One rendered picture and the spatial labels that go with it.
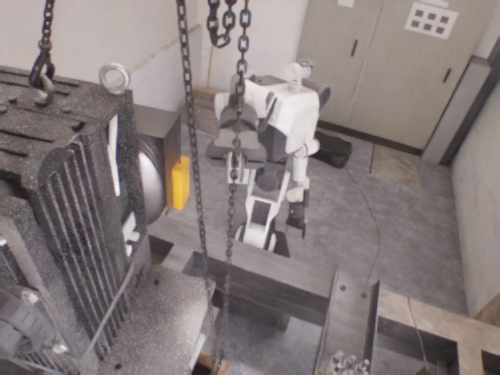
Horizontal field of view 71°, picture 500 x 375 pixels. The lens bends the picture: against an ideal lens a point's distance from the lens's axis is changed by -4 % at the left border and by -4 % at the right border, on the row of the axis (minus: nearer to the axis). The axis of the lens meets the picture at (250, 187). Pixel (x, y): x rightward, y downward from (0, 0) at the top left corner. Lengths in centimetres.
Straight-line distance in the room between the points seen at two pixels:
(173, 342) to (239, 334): 105
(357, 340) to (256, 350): 78
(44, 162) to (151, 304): 77
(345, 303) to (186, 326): 74
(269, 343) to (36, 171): 183
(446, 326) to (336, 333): 51
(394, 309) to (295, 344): 74
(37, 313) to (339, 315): 118
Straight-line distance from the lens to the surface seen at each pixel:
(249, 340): 227
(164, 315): 130
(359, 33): 345
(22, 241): 69
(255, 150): 74
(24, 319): 90
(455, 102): 370
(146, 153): 108
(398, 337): 200
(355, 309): 171
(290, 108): 148
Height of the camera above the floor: 205
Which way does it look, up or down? 42 degrees down
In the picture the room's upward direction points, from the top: 9 degrees clockwise
